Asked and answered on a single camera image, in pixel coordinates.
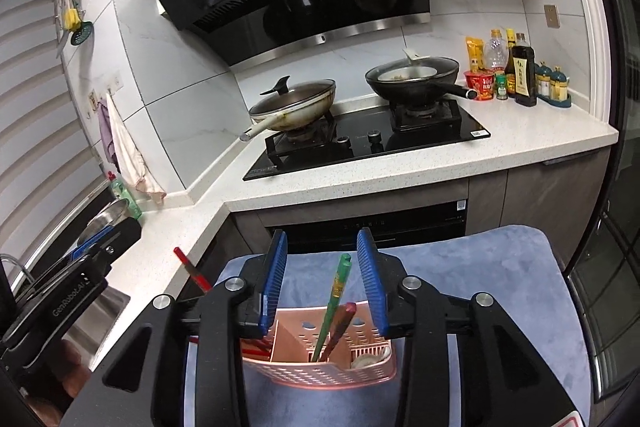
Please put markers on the black built-in oven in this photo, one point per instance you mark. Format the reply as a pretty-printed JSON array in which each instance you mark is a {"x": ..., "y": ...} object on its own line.
[{"x": 400, "y": 222}]

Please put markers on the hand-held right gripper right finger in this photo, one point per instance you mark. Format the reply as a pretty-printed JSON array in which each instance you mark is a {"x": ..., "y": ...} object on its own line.
[{"x": 370, "y": 284}]

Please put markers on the red instant noodle cup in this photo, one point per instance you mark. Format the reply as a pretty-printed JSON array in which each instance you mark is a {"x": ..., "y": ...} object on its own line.
[{"x": 479, "y": 86}]

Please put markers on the black gas stove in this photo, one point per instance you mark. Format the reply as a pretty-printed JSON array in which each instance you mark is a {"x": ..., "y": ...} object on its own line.
[{"x": 360, "y": 152}]

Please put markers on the steel faucet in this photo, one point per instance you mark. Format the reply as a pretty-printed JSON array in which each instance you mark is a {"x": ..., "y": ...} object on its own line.
[{"x": 12, "y": 264}]

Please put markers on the black framed glass door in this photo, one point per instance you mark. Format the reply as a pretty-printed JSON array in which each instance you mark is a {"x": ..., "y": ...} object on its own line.
[{"x": 615, "y": 157}]

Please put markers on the white window blind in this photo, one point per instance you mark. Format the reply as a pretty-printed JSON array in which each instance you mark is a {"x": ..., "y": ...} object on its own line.
[{"x": 30, "y": 107}]

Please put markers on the green condiment jar set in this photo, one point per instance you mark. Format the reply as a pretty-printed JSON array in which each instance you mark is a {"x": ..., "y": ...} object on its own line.
[{"x": 552, "y": 87}]

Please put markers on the white spoon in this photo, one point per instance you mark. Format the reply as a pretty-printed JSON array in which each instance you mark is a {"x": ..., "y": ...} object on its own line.
[{"x": 367, "y": 361}]

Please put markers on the green hanging skimmer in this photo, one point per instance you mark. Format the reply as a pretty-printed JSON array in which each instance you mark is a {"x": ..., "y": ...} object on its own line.
[{"x": 81, "y": 34}]

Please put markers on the green dish soap bottle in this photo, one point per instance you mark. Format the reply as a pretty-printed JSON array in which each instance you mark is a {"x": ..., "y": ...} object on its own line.
[{"x": 122, "y": 194}]

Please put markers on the white hanging cloth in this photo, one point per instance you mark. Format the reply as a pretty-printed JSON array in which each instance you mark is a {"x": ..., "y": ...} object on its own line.
[{"x": 132, "y": 157}]

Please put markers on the clear plastic bottle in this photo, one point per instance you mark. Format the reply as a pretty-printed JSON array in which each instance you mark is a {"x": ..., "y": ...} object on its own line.
[{"x": 494, "y": 52}]

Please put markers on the dark soy sauce bottle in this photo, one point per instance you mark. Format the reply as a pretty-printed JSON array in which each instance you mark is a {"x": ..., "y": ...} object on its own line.
[{"x": 524, "y": 77}]

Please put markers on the yellow capped sauce bottle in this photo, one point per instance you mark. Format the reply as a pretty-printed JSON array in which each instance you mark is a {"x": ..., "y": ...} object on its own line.
[{"x": 510, "y": 57}]

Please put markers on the pink perforated utensil basket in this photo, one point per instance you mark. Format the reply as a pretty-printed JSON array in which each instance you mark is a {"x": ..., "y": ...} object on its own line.
[{"x": 325, "y": 376}]

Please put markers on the green chopstick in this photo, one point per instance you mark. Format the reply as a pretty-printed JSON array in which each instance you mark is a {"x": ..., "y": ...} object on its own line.
[{"x": 334, "y": 302}]

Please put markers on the steel pot in sink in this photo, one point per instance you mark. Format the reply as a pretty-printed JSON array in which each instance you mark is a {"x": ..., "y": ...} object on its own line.
[{"x": 107, "y": 217}]

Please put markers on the blue velvet mat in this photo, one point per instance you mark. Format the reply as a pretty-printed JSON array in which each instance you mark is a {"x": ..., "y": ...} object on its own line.
[{"x": 500, "y": 297}]

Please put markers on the dark red chopstick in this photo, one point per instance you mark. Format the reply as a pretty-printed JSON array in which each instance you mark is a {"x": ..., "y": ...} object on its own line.
[
  {"x": 342, "y": 319},
  {"x": 192, "y": 271}
]

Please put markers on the black wok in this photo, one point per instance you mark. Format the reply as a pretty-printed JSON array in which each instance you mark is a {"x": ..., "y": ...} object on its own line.
[{"x": 415, "y": 82}]

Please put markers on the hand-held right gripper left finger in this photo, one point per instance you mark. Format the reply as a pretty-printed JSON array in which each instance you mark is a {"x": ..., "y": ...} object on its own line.
[{"x": 275, "y": 279}]

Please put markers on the person's left hand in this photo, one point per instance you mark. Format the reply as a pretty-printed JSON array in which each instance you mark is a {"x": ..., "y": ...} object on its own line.
[{"x": 75, "y": 367}]

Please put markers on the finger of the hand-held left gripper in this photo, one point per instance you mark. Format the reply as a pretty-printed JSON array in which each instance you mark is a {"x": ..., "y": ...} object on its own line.
[
  {"x": 97, "y": 241},
  {"x": 95, "y": 266}
]

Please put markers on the steel sink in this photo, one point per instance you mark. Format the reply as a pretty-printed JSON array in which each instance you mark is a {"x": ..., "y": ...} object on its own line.
[{"x": 100, "y": 322}]

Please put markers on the small green jar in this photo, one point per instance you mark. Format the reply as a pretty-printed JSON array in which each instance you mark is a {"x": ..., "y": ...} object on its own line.
[{"x": 501, "y": 88}]

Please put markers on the yellow seasoning packet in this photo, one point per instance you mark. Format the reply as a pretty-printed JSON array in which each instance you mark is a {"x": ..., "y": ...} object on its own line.
[{"x": 474, "y": 54}]

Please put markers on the yellow hanging brush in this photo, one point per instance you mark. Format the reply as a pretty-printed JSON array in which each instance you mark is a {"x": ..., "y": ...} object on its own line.
[{"x": 71, "y": 19}]

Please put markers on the brown wall socket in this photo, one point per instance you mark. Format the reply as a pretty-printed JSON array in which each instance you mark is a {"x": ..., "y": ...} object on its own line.
[{"x": 551, "y": 16}]

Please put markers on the cream frying pan with lid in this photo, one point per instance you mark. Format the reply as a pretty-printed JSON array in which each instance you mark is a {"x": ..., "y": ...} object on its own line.
[{"x": 295, "y": 104}]

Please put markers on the purple hanging cloth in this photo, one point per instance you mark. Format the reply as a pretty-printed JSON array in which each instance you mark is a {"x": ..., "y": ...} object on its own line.
[{"x": 106, "y": 137}]

